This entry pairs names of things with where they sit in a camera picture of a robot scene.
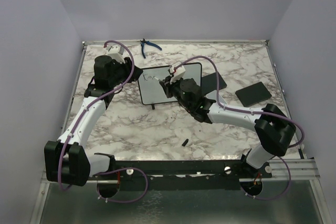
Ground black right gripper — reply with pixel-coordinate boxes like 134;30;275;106
161;74;192;111

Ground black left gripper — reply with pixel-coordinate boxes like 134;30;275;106
109;57;143;87

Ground black framed whiteboard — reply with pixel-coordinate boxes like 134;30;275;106
138;62;202;105

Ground black rectangular eraser block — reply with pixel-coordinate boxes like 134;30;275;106
201;72;227;95

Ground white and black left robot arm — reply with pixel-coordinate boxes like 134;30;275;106
44;53;143;186

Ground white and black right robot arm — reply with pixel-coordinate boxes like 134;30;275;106
159;77;296;177

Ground black marker cap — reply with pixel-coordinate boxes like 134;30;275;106
182;139;189;147

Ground black flat pad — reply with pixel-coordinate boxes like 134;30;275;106
235;82;272;107

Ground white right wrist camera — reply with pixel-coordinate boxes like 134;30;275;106
169;62;186;84

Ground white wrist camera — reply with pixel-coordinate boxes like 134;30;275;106
104;44;125;63
169;62;186;84

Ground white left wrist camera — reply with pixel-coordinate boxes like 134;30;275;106
104;44;125;63

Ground blue handled pliers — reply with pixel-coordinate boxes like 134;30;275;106
139;38;163;59

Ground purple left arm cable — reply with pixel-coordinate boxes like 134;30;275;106
57;40;149;205

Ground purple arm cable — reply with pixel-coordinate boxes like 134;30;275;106
57;40;149;205
173;56;305;201

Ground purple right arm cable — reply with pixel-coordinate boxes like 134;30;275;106
173;56;305;201

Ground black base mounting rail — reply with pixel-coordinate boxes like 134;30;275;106
109;156;272;191

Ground aluminium frame profile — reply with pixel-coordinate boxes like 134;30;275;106
269;159;320;180

